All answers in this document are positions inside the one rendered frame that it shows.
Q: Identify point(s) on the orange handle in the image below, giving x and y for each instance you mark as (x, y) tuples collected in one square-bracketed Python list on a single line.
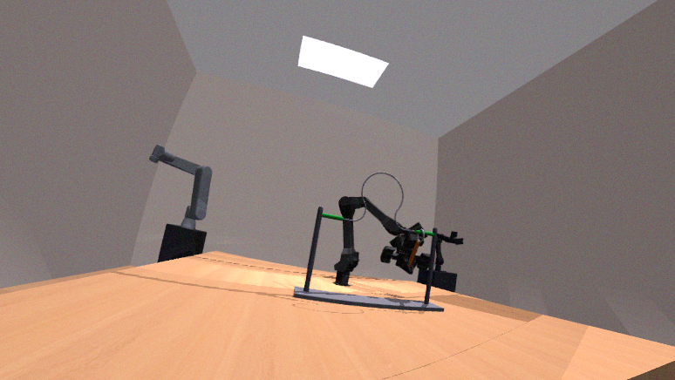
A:
[(416, 246)]

